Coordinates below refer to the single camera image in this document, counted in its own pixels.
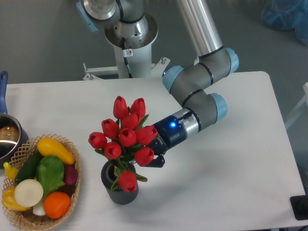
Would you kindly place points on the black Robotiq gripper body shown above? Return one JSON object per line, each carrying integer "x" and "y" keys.
{"x": 170, "y": 132}

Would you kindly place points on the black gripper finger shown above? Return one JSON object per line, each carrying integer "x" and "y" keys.
{"x": 157, "y": 162}

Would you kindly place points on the red tulip bouquet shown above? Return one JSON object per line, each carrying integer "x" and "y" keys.
{"x": 125, "y": 139}

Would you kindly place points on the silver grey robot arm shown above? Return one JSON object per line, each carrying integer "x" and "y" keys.
{"x": 199, "y": 110}

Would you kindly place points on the dark grey ribbed vase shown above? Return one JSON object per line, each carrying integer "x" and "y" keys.
{"x": 118, "y": 196}

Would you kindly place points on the purple red onion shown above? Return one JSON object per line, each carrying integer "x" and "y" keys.
{"x": 70, "y": 175}

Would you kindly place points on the green lettuce leaf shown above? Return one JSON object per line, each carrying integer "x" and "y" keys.
{"x": 50, "y": 173}

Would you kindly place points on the orange fruit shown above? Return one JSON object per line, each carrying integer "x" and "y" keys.
{"x": 56, "y": 204}

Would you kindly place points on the yellow squash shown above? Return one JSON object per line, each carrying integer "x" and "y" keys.
{"x": 48, "y": 146}

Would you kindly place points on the woven wicker basket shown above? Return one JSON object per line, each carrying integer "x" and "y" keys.
{"x": 26, "y": 220}

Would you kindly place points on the dark green cucumber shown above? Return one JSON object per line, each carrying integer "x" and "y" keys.
{"x": 29, "y": 168}

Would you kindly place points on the white round onion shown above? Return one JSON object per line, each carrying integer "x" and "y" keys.
{"x": 28, "y": 193}

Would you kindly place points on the black device at edge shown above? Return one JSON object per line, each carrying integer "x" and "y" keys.
{"x": 300, "y": 206}

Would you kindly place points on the yellow bell pepper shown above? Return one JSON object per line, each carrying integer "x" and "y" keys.
{"x": 8, "y": 200}

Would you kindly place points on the blue plastic bag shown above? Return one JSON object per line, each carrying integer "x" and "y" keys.
{"x": 287, "y": 15}

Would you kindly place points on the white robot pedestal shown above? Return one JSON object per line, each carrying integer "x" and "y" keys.
{"x": 132, "y": 44}

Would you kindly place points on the white frame at right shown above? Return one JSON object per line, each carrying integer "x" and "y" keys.
{"x": 298, "y": 109}

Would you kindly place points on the blue handled saucepan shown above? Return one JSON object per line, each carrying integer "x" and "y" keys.
{"x": 12, "y": 135}

